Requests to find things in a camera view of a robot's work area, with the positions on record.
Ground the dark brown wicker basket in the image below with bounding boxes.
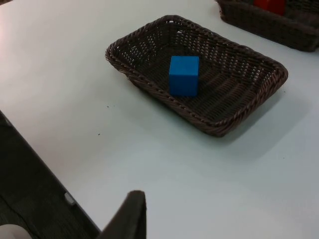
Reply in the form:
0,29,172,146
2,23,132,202
215,0,319,53
105,14,289,137

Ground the blue cube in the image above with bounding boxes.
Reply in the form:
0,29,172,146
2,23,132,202
168,55,200,97

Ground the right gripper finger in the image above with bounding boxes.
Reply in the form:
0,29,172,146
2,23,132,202
98,190,147,239

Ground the red cube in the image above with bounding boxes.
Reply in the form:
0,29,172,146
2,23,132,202
253,0,286,16

